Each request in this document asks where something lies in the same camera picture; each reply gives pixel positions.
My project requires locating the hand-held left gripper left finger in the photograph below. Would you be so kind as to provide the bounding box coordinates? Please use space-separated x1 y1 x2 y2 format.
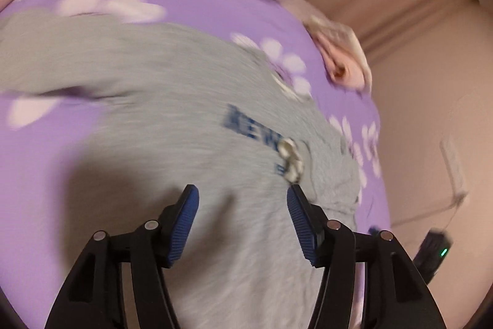
44 184 200 329

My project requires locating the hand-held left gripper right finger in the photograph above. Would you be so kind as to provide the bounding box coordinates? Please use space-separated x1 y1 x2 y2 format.
287 183 449 329

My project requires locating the grey sweatshirt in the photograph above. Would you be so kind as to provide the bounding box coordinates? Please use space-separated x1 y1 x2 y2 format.
0 11 365 329

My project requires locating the pink folded garment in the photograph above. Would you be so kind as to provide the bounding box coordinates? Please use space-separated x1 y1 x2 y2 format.
316 34 368 91

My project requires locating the cream folded garment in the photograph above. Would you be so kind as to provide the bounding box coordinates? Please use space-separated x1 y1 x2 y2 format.
302 11 373 93

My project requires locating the beige padded headboard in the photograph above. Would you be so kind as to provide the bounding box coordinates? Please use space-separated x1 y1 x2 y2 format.
304 0 493 329

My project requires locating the white wall socket with cable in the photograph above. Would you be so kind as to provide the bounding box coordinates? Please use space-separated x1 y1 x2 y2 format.
391 138 471 227

